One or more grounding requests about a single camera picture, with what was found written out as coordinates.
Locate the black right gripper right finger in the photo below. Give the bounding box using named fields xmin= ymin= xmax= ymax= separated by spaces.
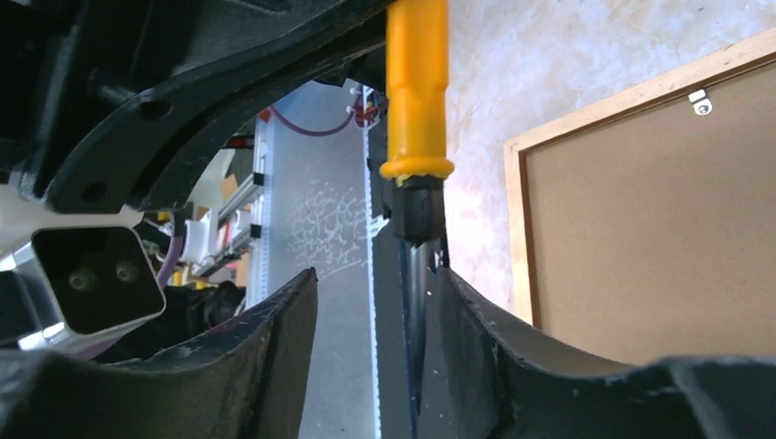
xmin=437 ymin=268 xmax=775 ymax=438

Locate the wooden picture frame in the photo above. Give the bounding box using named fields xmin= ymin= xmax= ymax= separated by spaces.
xmin=504 ymin=30 xmax=775 ymax=364

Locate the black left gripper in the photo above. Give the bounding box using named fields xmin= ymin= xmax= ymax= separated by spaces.
xmin=1 ymin=1 xmax=388 ymax=214

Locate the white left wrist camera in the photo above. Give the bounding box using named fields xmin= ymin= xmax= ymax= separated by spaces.
xmin=1 ymin=186 xmax=167 ymax=359

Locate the aluminium front rail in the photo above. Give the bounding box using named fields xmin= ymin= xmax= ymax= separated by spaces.
xmin=230 ymin=80 xmax=376 ymax=438

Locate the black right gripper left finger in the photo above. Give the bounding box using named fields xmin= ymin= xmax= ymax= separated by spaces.
xmin=1 ymin=268 xmax=318 ymax=438

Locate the orange handled screwdriver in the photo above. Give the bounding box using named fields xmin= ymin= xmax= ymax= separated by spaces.
xmin=380 ymin=0 xmax=454 ymax=438

